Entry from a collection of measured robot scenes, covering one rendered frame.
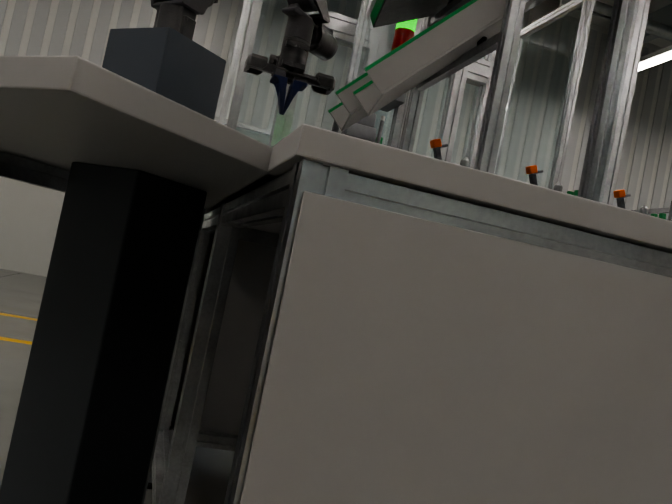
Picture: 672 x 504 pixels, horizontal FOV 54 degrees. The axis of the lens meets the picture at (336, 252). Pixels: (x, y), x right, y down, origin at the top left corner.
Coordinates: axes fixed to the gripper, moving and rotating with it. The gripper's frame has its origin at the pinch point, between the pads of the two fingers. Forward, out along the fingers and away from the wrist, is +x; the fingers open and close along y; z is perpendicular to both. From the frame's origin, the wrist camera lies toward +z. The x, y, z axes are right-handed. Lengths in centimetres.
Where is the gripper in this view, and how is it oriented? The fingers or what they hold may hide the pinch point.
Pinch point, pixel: (285, 98)
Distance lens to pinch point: 140.9
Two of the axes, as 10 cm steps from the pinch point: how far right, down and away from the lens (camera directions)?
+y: -9.4, -2.1, -2.6
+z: -2.7, -0.1, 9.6
